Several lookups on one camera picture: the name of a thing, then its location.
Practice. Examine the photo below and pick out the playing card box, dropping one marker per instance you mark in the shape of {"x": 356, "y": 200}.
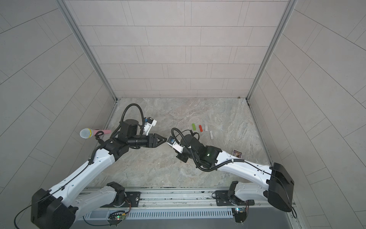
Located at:
{"x": 237, "y": 153}

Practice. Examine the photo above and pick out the white ventilation grille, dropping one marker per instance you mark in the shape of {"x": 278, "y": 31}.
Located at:
{"x": 210, "y": 213}

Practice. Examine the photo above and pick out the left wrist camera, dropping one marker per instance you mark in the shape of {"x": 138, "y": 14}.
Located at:
{"x": 148, "y": 124}

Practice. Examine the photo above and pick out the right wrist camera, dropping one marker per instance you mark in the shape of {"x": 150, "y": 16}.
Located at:
{"x": 173, "y": 143}

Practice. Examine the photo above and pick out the circuit board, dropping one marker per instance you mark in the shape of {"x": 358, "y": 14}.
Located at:
{"x": 117, "y": 217}
{"x": 240, "y": 214}

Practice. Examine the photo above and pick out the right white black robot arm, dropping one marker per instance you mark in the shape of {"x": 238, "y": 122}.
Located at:
{"x": 274, "y": 182}

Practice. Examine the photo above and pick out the pink yellow toy microphone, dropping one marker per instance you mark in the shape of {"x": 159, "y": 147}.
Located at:
{"x": 88, "y": 133}

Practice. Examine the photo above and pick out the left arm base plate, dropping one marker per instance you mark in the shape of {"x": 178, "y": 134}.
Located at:
{"x": 133, "y": 198}

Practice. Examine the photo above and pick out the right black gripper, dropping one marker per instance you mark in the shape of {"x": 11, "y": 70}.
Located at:
{"x": 182, "y": 157}

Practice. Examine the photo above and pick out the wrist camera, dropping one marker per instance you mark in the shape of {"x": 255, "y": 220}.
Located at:
{"x": 148, "y": 124}
{"x": 173, "y": 143}

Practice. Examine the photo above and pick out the right circuit board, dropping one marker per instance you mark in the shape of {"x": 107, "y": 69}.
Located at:
{"x": 240, "y": 214}

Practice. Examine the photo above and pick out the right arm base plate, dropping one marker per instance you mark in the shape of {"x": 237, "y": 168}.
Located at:
{"x": 222, "y": 198}

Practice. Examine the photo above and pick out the left circuit board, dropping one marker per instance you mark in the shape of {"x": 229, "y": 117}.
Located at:
{"x": 117, "y": 217}

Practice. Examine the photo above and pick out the aluminium rail frame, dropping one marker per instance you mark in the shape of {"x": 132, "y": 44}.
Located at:
{"x": 186, "y": 197}

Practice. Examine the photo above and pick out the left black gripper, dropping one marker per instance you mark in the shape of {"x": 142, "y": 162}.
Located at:
{"x": 151, "y": 142}

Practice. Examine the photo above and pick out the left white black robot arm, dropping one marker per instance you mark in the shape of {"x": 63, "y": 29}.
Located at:
{"x": 60, "y": 206}

